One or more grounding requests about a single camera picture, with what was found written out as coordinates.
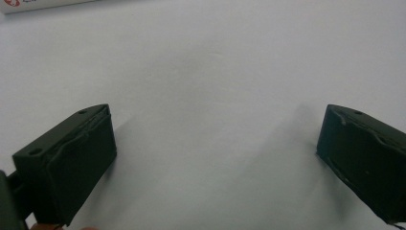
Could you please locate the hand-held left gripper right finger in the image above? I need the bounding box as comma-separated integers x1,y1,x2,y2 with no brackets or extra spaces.
316,103,406,224

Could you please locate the white caterpillar picture book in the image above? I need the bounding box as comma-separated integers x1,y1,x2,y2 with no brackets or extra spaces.
0,0,97,15

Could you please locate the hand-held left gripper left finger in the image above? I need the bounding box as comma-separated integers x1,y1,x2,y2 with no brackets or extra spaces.
12,103,118,226

